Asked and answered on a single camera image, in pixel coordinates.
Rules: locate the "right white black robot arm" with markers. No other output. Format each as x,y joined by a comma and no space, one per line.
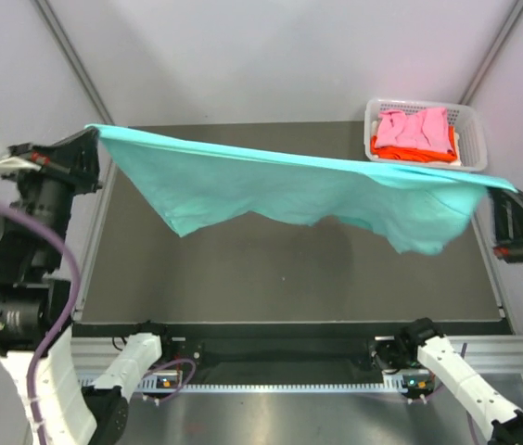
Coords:
495,416

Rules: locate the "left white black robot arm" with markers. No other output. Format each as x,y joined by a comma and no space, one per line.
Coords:
39,285

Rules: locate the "white perforated plastic basket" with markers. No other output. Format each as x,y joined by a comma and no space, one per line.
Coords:
464,119

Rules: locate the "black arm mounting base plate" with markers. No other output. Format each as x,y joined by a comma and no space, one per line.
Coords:
295,373

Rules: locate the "grey slotted cable duct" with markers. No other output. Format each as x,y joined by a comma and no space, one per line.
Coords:
160,384

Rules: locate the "white t shirt in basket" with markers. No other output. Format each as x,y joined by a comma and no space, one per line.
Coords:
454,139

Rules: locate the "teal t shirt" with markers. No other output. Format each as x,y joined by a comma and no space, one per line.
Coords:
192,185

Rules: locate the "aluminium frame rail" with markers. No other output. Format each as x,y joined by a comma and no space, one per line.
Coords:
487,354

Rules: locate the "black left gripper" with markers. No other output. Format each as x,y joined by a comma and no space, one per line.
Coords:
75,159

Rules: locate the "orange t shirt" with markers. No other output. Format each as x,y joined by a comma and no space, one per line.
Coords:
452,157

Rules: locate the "pink t shirt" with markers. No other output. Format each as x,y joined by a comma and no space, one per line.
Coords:
427,129

